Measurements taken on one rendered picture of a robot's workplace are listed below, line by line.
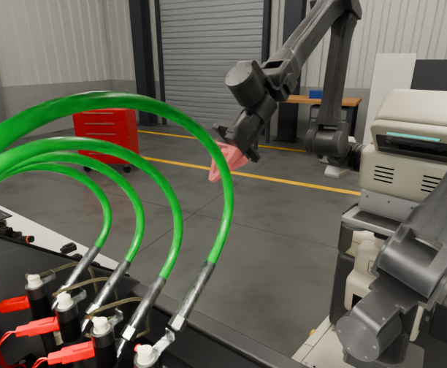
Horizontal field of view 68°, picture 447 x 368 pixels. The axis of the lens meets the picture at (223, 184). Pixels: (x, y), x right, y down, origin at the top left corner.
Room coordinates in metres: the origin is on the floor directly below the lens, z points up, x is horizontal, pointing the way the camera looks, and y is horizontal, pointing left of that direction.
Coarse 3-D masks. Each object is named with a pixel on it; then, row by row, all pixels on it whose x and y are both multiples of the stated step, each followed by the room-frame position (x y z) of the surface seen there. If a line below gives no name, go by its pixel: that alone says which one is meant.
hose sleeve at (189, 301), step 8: (208, 264) 0.38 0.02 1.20; (200, 272) 0.37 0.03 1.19; (208, 272) 0.38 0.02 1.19; (200, 280) 0.37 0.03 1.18; (192, 288) 0.36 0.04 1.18; (200, 288) 0.36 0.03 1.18; (184, 296) 0.35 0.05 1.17; (192, 296) 0.35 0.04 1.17; (184, 304) 0.34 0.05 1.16; (192, 304) 0.34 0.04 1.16; (176, 312) 0.34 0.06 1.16; (184, 312) 0.34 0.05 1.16
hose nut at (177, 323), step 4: (172, 316) 0.34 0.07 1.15; (176, 316) 0.33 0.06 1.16; (180, 316) 0.33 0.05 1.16; (172, 320) 0.33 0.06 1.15; (176, 320) 0.33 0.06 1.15; (180, 320) 0.33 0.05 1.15; (184, 320) 0.33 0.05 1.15; (172, 324) 0.32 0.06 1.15; (176, 324) 0.32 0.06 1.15; (180, 324) 0.32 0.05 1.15; (184, 324) 0.33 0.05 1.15; (172, 328) 0.32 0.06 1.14; (176, 328) 0.32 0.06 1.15; (180, 328) 0.32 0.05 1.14; (184, 328) 0.33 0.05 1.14
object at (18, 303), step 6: (6, 300) 0.41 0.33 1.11; (12, 300) 0.41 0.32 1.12; (18, 300) 0.41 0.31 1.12; (24, 300) 0.41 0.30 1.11; (0, 306) 0.40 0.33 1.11; (6, 306) 0.40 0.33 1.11; (12, 306) 0.40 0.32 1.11; (18, 306) 0.40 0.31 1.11; (24, 306) 0.41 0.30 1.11; (6, 312) 0.40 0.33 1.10
